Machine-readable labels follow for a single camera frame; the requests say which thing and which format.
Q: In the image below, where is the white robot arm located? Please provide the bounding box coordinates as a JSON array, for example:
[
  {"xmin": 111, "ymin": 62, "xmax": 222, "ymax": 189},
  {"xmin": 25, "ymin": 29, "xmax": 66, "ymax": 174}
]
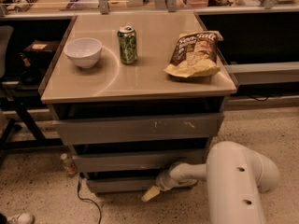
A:
[{"xmin": 142, "ymin": 141, "xmax": 279, "ymax": 224}]

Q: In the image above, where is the white bowl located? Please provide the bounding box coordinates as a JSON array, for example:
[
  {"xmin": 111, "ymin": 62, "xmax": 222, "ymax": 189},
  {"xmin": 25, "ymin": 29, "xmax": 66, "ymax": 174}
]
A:
[{"xmin": 64, "ymin": 37, "xmax": 103, "ymax": 68}]

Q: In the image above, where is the black box with label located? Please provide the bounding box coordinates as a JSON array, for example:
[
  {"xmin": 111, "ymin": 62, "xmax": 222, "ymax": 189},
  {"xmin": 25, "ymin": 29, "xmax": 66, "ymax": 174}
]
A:
[{"xmin": 23, "ymin": 40, "xmax": 60, "ymax": 57}]

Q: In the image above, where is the sea salt chips bag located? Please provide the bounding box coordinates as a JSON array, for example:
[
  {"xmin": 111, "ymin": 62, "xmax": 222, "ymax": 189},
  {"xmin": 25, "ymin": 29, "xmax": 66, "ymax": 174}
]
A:
[{"xmin": 164, "ymin": 31, "xmax": 222, "ymax": 78}]

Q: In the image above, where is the grey top drawer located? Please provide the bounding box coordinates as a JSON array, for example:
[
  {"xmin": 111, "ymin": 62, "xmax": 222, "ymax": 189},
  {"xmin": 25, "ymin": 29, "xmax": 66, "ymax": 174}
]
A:
[{"xmin": 53, "ymin": 113, "xmax": 224, "ymax": 145}]

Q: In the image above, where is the green soda can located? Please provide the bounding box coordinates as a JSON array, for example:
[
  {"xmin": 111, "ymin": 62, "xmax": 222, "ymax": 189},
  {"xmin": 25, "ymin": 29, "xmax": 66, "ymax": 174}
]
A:
[{"xmin": 118, "ymin": 25, "xmax": 137, "ymax": 64}]

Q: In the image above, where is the grey drawer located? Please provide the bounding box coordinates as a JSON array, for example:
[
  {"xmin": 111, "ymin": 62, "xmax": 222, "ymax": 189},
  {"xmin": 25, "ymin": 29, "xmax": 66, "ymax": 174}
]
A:
[
  {"xmin": 73, "ymin": 148, "xmax": 207, "ymax": 173},
  {"xmin": 87, "ymin": 169, "xmax": 162, "ymax": 194},
  {"xmin": 53, "ymin": 113, "xmax": 224, "ymax": 145}
]

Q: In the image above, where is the grey middle drawer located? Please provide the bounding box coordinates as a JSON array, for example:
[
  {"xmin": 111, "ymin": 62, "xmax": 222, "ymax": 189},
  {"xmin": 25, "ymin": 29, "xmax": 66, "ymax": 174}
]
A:
[{"xmin": 73, "ymin": 148, "xmax": 207, "ymax": 173}]

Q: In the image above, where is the black floor cable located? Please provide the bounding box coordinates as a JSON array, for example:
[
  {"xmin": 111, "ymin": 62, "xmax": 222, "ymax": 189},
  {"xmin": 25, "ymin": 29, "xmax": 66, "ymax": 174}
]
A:
[{"xmin": 76, "ymin": 175, "xmax": 103, "ymax": 224}]

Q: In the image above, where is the clear plastic bottle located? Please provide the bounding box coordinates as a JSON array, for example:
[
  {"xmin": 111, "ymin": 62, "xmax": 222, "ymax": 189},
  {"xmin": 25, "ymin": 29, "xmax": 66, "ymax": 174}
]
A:
[{"xmin": 60, "ymin": 153, "xmax": 78, "ymax": 176}]

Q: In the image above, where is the white shoe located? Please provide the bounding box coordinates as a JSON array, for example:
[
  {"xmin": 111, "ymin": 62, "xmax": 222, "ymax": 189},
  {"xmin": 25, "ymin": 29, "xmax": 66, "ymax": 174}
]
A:
[{"xmin": 4, "ymin": 213, "xmax": 35, "ymax": 224}]

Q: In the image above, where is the grey drawer cabinet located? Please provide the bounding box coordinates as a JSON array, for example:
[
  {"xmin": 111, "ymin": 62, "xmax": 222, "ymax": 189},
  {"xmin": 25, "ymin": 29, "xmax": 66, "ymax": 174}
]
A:
[{"xmin": 37, "ymin": 10, "xmax": 239, "ymax": 196}]

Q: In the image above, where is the grey bottom drawer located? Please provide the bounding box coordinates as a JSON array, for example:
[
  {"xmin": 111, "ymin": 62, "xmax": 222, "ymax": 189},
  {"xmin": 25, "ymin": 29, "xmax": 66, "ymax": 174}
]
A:
[{"xmin": 87, "ymin": 169, "xmax": 162, "ymax": 194}]

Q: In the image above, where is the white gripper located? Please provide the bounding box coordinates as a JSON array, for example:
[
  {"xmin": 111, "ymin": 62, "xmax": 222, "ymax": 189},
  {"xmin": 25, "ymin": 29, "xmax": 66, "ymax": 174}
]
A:
[{"xmin": 141, "ymin": 163, "xmax": 187, "ymax": 202}]

